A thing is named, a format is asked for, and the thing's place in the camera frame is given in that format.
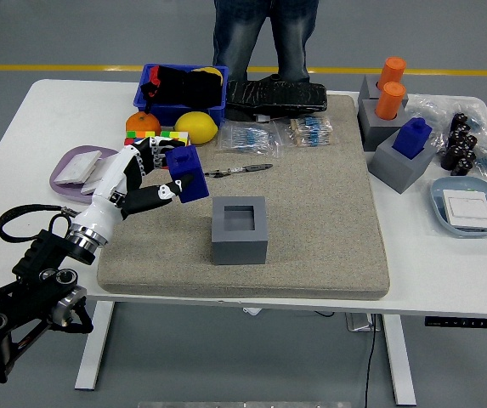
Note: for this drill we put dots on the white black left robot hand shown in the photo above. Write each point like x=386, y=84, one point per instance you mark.
x=107, y=200

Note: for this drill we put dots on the blue square seal stamp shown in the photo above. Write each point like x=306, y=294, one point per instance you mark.
x=413, y=138
x=192, y=178

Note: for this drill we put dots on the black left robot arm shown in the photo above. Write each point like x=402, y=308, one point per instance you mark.
x=35, y=276

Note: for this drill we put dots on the grey square-hole seal holder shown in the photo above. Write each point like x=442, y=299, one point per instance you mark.
x=392, y=170
x=239, y=251

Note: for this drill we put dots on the grey round-hole seal holder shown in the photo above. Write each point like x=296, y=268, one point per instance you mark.
x=368, y=89
x=375, y=132

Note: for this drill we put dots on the orange cylinder seal stamp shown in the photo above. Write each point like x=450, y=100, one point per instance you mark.
x=392, y=70
x=389, y=102

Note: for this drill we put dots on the purple plate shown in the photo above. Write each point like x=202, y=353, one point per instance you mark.
x=62, y=191

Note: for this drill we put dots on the multicolour puzzle cube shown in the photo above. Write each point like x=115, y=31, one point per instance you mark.
x=139, y=135
x=177, y=136

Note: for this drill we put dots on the orange fruit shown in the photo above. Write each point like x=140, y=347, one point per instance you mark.
x=143, y=122

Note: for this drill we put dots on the blue plastic bin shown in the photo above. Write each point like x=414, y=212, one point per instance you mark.
x=183, y=115

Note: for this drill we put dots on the yellow lemon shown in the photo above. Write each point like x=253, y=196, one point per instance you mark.
x=196, y=127

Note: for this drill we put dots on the red fabric piece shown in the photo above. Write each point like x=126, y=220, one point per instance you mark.
x=154, y=76

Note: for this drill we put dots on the black cloth bundle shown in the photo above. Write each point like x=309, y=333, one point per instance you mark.
x=188, y=87

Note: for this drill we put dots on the black slim pen tool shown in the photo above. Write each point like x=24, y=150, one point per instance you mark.
x=243, y=168

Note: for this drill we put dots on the white table leg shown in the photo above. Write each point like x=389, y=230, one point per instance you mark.
x=96, y=353
x=398, y=361

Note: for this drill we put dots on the clear bag of resistors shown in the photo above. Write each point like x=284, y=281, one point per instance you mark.
x=311, y=132
x=249, y=138

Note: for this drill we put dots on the yellow curved item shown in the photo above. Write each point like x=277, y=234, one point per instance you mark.
x=211, y=70

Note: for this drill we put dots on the grey-brown fabric mat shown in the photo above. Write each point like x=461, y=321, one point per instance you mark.
x=311, y=221

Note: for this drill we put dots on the person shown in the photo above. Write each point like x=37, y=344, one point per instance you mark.
x=232, y=34

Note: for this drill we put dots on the silver box under table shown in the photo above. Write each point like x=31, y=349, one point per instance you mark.
x=360, y=322

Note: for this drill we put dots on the blue-grey plate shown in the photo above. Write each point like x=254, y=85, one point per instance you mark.
x=438, y=204

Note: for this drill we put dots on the clear plastic bags pile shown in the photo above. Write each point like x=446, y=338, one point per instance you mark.
x=434, y=110

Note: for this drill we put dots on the black cylindrical capacitor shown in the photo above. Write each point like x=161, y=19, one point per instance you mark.
x=462, y=166
x=452, y=156
x=460, y=132
x=460, y=120
x=466, y=143

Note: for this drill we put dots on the black table control panel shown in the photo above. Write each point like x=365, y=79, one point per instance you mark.
x=460, y=322

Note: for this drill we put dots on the small white table bracket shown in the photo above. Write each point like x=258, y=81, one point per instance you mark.
x=252, y=311

